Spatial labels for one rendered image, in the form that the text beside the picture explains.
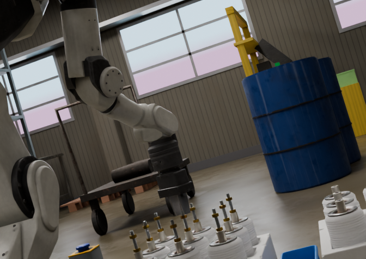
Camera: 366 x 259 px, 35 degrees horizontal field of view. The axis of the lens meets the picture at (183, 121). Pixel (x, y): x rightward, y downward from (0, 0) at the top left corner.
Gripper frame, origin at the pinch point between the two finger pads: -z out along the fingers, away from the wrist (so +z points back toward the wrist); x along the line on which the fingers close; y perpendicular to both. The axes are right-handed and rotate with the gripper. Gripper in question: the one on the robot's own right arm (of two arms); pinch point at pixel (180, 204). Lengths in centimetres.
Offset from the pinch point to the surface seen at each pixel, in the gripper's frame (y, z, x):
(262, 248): 10.0, -18.0, 16.3
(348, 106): 446, -2, -174
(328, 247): 5.9, -18.1, 39.6
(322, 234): 18.6, -18.0, 30.7
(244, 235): 5.7, -12.5, 15.0
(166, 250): -4.9, -11.6, -5.7
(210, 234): 9.7, -12.2, -1.2
